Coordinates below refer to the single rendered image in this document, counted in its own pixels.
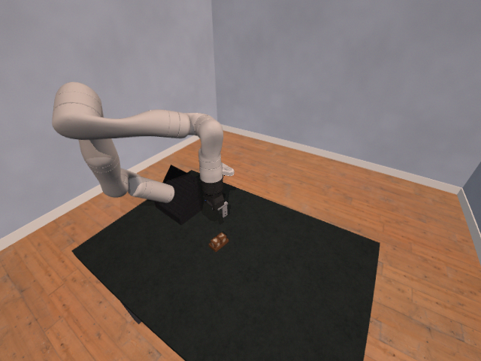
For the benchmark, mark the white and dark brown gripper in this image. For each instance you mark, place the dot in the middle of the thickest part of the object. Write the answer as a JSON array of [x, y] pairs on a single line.
[[212, 186]]

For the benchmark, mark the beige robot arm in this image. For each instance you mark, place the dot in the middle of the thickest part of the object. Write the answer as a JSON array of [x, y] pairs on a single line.
[[77, 114]]

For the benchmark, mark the orange cube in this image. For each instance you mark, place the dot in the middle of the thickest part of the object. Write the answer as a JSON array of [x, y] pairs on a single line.
[[221, 236], [215, 242]]

